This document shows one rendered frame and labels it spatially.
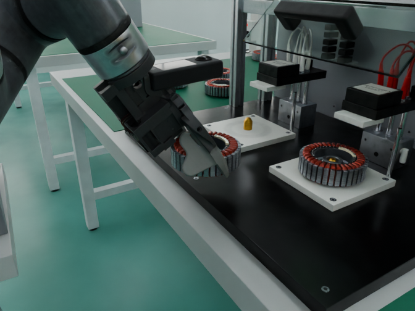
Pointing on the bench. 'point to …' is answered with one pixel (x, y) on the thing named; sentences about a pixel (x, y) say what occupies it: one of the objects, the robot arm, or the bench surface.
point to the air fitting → (403, 155)
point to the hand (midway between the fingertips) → (207, 155)
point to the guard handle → (351, 33)
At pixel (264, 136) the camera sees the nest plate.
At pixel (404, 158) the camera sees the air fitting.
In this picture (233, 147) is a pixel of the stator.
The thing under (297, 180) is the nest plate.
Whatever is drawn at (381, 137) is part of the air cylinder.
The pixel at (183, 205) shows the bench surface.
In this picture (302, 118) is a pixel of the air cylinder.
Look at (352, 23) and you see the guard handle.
